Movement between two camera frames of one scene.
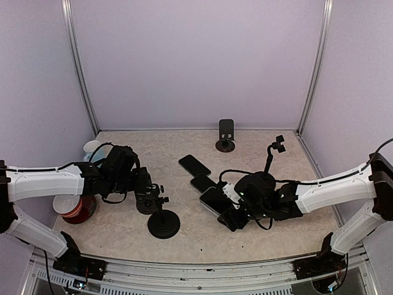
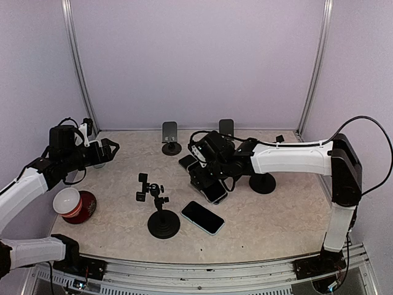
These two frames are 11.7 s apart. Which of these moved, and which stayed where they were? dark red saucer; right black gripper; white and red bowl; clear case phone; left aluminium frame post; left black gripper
Moved: right black gripper; clear case phone; left black gripper
Stayed: white and red bowl; left aluminium frame post; dark red saucer
